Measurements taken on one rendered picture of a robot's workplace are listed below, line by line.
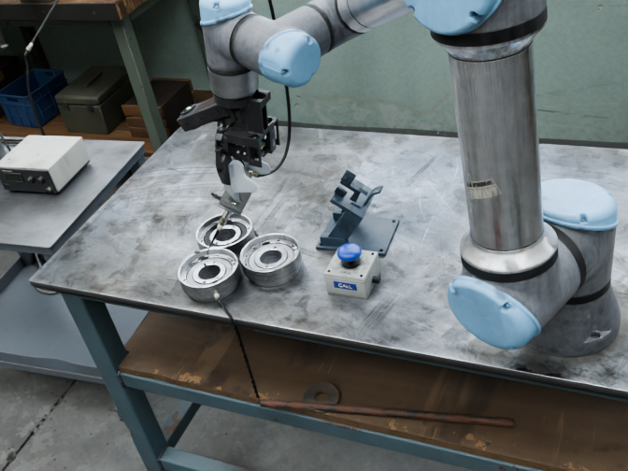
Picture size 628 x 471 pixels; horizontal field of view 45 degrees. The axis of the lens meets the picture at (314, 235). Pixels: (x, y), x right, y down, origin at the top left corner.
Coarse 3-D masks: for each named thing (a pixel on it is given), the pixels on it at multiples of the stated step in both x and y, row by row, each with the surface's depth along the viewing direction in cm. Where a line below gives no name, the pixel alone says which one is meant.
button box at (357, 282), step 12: (336, 252) 126; (372, 252) 125; (336, 264) 124; (348, 264) 123; (360, 264) 123; (372, 264) 123; (324, 276) 123; (336, 276) 122; (348, 276) 121; (360, 276) 120; (372, 276) 123; (336, 288) 124; (348, 288) 122; (360, 288) 121; (372, 288) 124
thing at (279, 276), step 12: (252, 240) 133; (264, 240) 135; (276, 240) 134; (288, 240) 134; (240, 252) 131; (264, 252) 132; (276, 252) 133; (300, 252) 130; (264, 264) 129; (276, 264) 129; (288, 264) 127; (300, 264) 130; (252, 276) 128; (264, 276) 127; (276, 276) 127; (288, 276) 128
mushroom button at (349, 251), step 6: (342, 246) 123; (348, 246) 122; (354, 246) 122; (342, 252) 121; (348, 252) 121; (354, 252) 121; (360, 252) 121; (342, 258) 121; (348, 258) 121; (354, 258) 121
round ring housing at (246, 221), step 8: (216, 216) 141; (232, 216) 142; (240, 216) 141; (208, 224) 141; (248, 224) 139; (200, 232) 139; (224, 232) 140; (232, 232) 140; (240, 232) 138; (248, 232) 136; (200, 240) 138; (216, 240) 137; (224, 240) 141; (232, 240) 136; (240, 240) 134; (248, 240) 135; (200, 248) 136; (224, 248) 133; (232, 248) 134; (240, 248) 135
